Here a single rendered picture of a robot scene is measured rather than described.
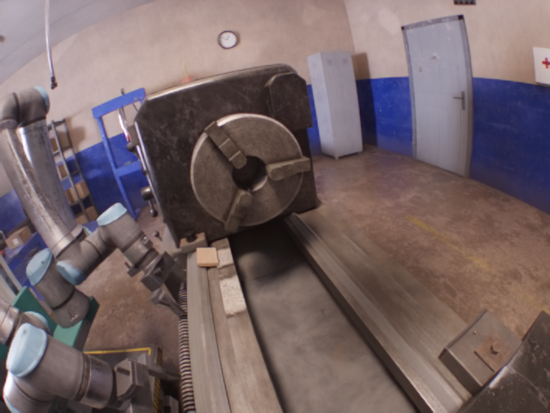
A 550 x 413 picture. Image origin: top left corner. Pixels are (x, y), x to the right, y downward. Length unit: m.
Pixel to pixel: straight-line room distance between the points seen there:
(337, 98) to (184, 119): 3.55
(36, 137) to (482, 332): 1.24
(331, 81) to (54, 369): 4.10
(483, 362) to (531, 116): 2.89
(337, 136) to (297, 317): 3.67
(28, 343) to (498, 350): 0.67
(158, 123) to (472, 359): 0.85
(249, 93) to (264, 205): 0.33
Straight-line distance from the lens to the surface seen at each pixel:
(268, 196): 0.53
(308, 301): 0.67
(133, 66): 4.23
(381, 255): 0.64
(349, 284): 0.54
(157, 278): 0.68
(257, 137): 0.50
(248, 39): 4.24
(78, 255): 0.74
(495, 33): 3.33
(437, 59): 3.66
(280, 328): 0.63
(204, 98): 0.69
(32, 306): 1.10
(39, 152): 0.95
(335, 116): 4.06
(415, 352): 0.45
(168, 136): 0.69
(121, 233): 0.68
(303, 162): 0.52
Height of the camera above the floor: 1.24
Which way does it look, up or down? 26 degrees down
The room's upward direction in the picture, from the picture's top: 12 degrees counter-clockwise
